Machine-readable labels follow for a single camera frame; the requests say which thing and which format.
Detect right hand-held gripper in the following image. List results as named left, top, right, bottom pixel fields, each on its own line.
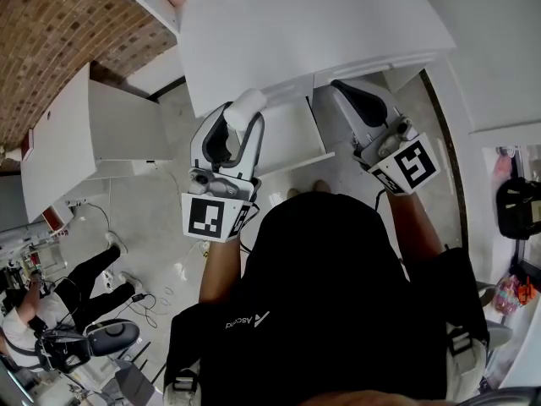
left=329, top=79, right=439, bottom=196

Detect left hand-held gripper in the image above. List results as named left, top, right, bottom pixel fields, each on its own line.
left=181, top=102, right=267, bottom=243

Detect small white roll item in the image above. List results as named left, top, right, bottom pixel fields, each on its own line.
left=222, top=87, right=269, bottom=131

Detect white desk drawer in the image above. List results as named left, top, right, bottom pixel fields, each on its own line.
left=252, top=94, right=337, bottom=178

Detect person's right forearm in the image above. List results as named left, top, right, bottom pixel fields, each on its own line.
left=385, top=189, right=445, bottom=271

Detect person's left forearm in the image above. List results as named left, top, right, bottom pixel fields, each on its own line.
left=198, top=229, right=243, bottom=305

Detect white desk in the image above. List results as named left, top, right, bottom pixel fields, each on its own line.
left=175, top=0, right=460, bottom=120

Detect pink hanging item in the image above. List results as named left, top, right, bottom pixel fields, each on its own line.
left=491, top=145, right=515, bottom=186

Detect white cabinet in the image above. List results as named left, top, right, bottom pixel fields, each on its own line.
left=19, top=62, right=176, bottom=225

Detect person's black shirt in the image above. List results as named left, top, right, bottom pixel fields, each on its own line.
left=163, top=192, right=492, bottom=406

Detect black bag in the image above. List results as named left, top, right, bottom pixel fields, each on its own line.
left=495, top=176, right=541, bottom=241

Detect red panel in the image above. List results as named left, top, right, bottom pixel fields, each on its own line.
left=20, top=129, right=36, bottom=162
left=41, top=206, right=65, bottom=233

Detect black office chair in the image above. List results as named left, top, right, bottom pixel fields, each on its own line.
left=40, top=317, right=141, bottom=374

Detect colourful patterned bag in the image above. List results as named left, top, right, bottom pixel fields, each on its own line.
left=491, top=274, right=532, bottom=317

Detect black floor cable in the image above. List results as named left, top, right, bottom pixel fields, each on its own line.
left=126, top=292, right=175, bottom=329

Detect grey harness strap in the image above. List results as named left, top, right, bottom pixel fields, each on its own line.
left=445, top=322, right=488, bottom=398
left=163, top=361, right=202, bottom=406

